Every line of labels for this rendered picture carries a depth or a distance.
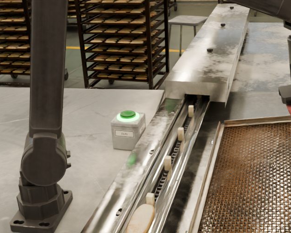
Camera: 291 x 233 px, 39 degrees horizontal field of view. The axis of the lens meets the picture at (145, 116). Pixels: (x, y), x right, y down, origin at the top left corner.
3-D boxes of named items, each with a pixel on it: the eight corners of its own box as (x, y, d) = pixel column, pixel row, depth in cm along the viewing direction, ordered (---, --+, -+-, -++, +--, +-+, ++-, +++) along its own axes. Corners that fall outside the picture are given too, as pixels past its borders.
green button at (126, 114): (123, 115, 104) (122, 109, 104) (138, 116, 103) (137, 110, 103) (118, 121, 101) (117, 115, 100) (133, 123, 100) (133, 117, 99)
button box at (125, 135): (122, 146, 111) (119, 108, 106) (150, 149, 109) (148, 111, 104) (112, 162, 104) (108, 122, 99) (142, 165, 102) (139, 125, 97)
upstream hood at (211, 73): (217, 17, 230) (217, 1, 226) (250, 17, 225) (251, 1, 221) (164, 103, 121) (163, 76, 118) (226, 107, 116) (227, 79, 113)
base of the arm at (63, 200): (35, 193, 87) (9, 231, 76) (29, 160, 84) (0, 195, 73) (74, 196, 85) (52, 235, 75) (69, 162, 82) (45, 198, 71)
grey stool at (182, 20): (197, 69, 415) (197, 23, 396) (165, 65, 432) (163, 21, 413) (210, 58, 443) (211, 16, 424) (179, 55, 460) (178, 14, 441)
